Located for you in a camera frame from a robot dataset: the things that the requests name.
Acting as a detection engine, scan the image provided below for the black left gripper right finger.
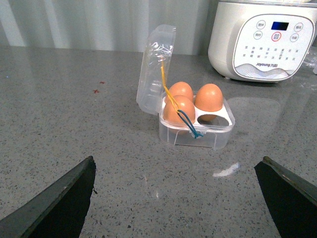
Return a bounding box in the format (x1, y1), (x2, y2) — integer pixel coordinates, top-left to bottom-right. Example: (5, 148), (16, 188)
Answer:
(255, 156), (317, 238)

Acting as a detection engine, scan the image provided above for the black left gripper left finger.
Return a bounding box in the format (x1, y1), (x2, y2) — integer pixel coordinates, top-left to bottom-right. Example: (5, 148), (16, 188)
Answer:
(0, 156), (96, 238)

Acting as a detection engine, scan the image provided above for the clear plastic egg box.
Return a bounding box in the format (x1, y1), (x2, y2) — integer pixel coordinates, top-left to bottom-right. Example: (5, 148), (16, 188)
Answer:
(136, 25), (235, 149)

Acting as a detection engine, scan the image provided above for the brown egg back right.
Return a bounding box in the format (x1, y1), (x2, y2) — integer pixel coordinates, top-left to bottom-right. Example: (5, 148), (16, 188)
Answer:
(194, 83), (223, 113)

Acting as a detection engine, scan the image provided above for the brown egg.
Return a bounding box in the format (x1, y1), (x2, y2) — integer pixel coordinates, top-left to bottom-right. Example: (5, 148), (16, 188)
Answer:
(194, 83), (223, 113)
(169, 81), (194, 103)
(161, 95), (196, 134)

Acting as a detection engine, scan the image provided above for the brown egg front left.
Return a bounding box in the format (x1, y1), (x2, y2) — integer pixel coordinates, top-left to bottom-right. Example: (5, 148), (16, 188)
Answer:
(161, 95), (196, 134)

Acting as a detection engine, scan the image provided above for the brown egg back left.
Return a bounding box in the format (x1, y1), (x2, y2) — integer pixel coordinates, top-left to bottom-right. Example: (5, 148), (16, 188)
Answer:
(169, 81), (194, 103)

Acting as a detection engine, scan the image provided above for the blue rubber band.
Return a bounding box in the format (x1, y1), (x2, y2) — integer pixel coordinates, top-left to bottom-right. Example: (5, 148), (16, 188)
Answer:
(176, 110), (203, 139)

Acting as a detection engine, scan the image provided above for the clear plastic wrap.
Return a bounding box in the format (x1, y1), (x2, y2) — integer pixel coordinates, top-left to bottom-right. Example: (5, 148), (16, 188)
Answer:
(302, 47), (317, 75)

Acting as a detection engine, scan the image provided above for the yellow rubber band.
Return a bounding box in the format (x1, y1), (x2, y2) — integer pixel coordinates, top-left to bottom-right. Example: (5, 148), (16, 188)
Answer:
(160, 57), (181, 114)

